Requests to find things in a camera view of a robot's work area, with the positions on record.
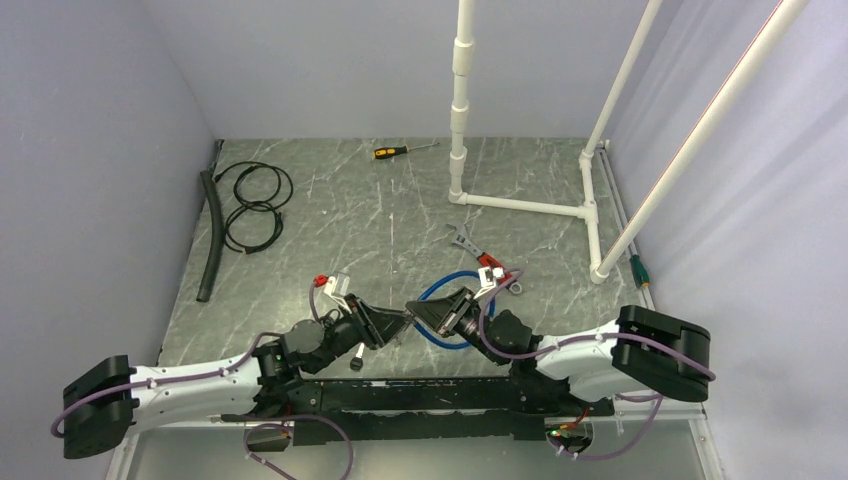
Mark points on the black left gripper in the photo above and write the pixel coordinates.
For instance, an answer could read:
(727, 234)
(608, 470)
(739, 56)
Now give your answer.
(375, 326)

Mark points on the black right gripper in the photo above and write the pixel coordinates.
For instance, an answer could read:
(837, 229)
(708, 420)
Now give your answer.
(444, 315)

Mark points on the blue cable lock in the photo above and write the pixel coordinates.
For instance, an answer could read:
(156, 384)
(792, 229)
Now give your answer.
(444, 287)

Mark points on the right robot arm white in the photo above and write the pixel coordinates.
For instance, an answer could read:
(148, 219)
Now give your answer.
(639, 350)

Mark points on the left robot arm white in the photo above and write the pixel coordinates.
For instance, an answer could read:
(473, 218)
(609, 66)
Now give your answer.
(115, 399)

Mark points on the black foam tube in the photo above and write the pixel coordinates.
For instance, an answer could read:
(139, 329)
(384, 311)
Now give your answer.
(214, 255)

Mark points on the red handled adjustable wrench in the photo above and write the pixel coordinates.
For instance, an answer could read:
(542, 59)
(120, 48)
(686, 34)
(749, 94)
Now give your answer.
(462, 239)

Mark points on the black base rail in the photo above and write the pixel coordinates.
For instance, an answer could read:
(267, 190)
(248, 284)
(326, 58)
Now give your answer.
(428, 408)

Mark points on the orange handled screwdriver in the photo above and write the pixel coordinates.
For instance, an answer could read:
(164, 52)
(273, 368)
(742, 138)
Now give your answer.
(387, 152)

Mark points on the green handled screwdriver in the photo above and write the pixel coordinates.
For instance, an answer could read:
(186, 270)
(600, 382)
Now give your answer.
(639, 272)

